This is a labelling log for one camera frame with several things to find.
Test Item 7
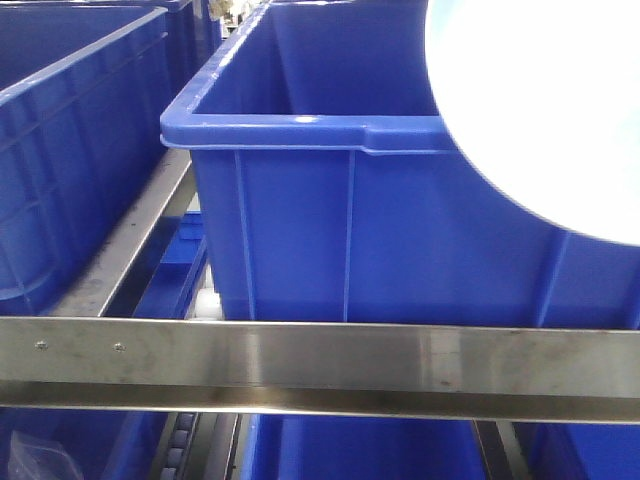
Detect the light blue plate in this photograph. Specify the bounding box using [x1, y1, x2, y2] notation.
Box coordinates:
[425, 1, 639, 245]

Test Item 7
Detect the upper centre blue bin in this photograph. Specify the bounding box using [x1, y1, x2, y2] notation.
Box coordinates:
[161, 1, 639, 330]

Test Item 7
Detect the blue bin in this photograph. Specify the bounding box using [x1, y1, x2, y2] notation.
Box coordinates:
[1, 2, 170, 315]
[161, 1, 639, 330]

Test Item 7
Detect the roller track strip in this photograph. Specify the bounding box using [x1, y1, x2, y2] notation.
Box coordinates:
[155, 412, 199, 480]

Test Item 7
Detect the upper left blue bin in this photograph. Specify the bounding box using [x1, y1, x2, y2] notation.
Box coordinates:
[1, 2, 170, 315]

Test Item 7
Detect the clear plastic bag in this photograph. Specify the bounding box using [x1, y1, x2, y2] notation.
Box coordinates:
[7, 431, 84, 480]

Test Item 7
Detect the steel side divider rail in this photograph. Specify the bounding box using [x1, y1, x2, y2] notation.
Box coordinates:
[52, 149, 195, 317]

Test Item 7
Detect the upper steel shelf rail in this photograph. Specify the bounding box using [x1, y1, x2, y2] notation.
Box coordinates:
[1, 317, 639, 424]

